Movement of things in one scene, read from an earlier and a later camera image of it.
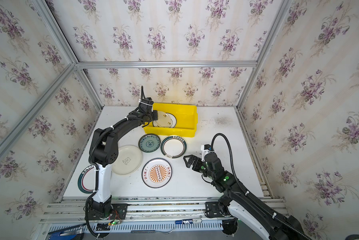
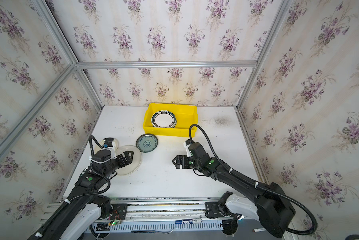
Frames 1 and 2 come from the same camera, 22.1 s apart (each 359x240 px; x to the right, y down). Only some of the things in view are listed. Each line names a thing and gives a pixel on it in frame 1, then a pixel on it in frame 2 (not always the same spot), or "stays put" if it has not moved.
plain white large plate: (129, 160) stays put
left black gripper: (150, 115) to (122, 159)
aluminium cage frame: (77, 64) stays put
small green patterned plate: (149, 143) stays put
